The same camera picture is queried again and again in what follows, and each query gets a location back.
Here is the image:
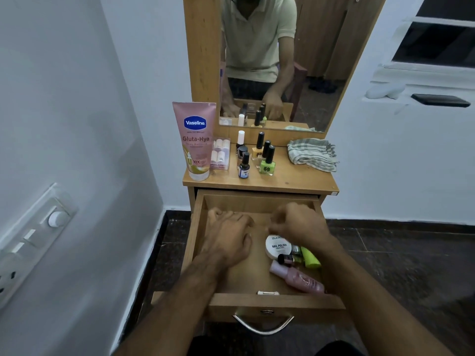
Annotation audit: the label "person's right hand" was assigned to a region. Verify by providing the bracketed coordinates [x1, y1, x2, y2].
[268, 202, 331, 253]

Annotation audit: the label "person's left hand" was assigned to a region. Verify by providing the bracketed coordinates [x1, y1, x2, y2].
[202, 207, 255, 269]

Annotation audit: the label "round white jar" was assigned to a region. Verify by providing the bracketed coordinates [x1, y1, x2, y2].
[265, 235, 293, 261]

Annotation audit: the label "neon green tube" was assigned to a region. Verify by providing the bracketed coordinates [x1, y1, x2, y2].
[299, 246, 322, 270]

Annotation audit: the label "wooden drawer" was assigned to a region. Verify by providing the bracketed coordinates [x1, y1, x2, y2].
[150, 188, 348, 325]

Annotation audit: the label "pink bottle white cap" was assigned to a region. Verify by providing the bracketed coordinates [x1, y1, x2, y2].
[269, 260, 326, 295]

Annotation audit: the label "green nail polish bottle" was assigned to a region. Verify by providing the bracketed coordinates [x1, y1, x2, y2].
[259, 145, 277, 176]

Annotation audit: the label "blue label nail polish bottle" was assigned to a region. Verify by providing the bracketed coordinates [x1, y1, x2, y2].
[238, 151, 251, 179]

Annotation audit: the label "clear box of pink tubes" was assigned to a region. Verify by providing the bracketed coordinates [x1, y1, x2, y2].
[210, 136, 231, 171]

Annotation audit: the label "clear nail polish bottle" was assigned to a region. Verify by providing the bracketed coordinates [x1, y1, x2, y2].
[256, 139, 272, 167]

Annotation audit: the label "pink lotion tube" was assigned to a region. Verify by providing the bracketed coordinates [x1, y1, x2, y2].
[172, 101, 217, 182]

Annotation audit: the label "person's right forearm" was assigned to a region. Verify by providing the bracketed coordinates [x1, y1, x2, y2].
[315, 233, 455, 356]

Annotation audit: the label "person's left forearm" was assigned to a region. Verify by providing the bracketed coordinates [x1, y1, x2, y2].
[113, 252, 231, 356]

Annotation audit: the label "person's legs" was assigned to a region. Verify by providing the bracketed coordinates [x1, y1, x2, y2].
[187, 335, 366, 356]

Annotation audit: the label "wooden dressing table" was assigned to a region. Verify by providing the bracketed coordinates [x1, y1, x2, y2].
[182, 0, 388, 210]

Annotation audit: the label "striped green white cloth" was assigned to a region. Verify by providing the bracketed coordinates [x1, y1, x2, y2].
[286, 138, 339, 173]

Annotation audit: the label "white object on sill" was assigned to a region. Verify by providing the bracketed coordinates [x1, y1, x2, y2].
[365, 82, 406, 100]

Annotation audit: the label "dressing table mirror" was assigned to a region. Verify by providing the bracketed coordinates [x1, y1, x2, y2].
[219, 0, 379, 133]

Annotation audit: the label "black phone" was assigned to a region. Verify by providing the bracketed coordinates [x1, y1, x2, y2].
[411, 93, 471, 108]

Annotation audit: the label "white framed window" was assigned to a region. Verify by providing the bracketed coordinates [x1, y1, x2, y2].
[371, 0, 475, 89]

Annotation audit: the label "white wall switch board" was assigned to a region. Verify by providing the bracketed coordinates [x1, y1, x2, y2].
[0, 182, 79, 310]

